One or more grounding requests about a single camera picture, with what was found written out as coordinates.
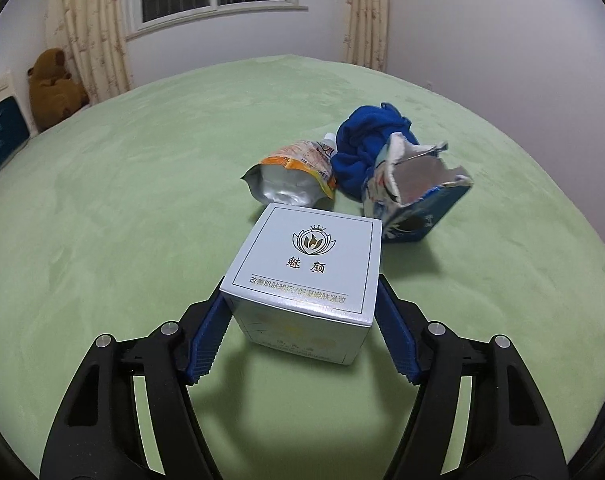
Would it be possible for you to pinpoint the torn blue foil-lined carton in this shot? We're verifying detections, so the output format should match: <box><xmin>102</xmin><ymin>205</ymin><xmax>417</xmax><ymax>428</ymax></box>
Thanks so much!
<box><xmin>361</xmin><ymin>132</ymin><xmax>473</xmax><ymax>245</ymax></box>

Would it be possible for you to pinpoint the orange foil pouch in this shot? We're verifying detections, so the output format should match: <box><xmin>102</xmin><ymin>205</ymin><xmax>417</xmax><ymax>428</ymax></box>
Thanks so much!
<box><xmin>240</xmin><ymin>132</ymin><xmax>339</xmax><ymax>207</ymax></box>

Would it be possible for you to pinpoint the pale blue cube box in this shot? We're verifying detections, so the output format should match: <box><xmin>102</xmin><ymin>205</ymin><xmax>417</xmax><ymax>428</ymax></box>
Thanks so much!
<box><xmin>219</xmin><ymin>203</ymin><xmax>383</xmax><ymax>367</ymax></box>

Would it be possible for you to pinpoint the blue cloth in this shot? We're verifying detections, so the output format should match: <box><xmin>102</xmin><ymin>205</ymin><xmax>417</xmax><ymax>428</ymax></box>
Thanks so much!
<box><xmin>331</xmin><ymin>102</ymin><xmax>414</xmax><ymax>203</ymax></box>

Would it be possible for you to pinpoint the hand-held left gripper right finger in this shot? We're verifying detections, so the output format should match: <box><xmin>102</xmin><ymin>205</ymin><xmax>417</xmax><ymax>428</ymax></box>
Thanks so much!
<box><xmin>375</xmin><ymin>274</ymin><xmax>568</xmax><ymax>480</ymax></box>

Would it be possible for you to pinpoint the brown teddy bear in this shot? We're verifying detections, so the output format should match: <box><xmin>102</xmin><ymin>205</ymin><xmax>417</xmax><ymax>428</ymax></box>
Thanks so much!
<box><xmin>26</xmin><ymin>48</ymin><xmax>90</xmax><ymax>133</ymax></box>

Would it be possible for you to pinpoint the floral beige curtain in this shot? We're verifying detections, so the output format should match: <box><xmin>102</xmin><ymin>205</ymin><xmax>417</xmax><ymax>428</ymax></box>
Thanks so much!
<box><xmin>46</xmin><ymin>0</ymin><xmax>133</xmax><ymax>106</ymax></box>
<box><xmin>343</xmin><ymin>0</ymin><xmax>394</xmax><ymax>68</ymax></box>

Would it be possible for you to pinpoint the cream bed headboard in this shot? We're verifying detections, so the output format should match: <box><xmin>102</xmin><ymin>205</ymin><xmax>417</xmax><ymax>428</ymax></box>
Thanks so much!
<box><xmin>0</xmin><ymin>70</ymin><xmax>38</xmax><ymax>193</ymax></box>

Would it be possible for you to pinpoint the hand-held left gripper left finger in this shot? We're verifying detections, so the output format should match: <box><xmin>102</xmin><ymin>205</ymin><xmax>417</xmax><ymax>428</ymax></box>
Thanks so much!
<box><xmin>40</xmin><ymin>280</ymin><xmax>233</xmax><ymax>480</ymax></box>

